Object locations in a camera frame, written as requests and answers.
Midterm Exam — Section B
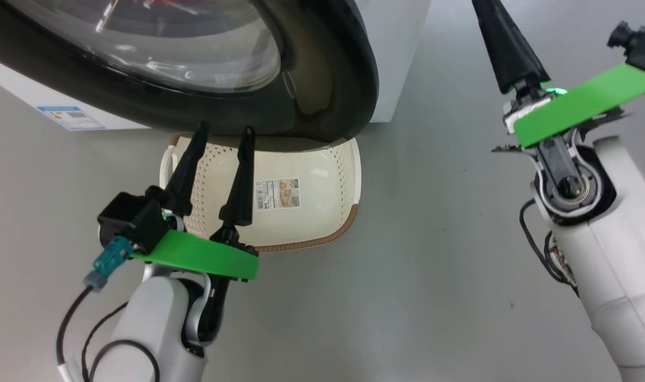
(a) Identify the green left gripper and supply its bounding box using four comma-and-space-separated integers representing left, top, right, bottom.
130, 121, 260, 281

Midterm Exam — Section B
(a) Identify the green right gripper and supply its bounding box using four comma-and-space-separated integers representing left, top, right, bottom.
471, 0, 645, 153

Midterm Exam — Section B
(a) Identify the black round glass washer door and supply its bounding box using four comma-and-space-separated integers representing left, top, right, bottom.
0, 0, 380, 143

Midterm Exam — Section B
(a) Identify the printed basket label sticker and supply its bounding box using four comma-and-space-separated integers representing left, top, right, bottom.
255, 178, 301, 211

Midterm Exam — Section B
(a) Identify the cream laundry basket brown rim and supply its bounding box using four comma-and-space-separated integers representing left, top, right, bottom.
160, 133, 362, 254

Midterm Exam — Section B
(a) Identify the white front-load washing machine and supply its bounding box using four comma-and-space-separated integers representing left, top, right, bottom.
0, 0, 432, 131

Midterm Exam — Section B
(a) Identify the blue energy label sticker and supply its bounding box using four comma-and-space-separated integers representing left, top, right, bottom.
36, 105, 107, 131

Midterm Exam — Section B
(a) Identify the teal connector with black cable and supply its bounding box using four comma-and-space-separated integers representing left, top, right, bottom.
56, 236, 135, 375

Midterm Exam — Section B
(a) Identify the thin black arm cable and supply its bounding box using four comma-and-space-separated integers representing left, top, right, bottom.
81, 301, 161, 382
519, 199, 579, 291

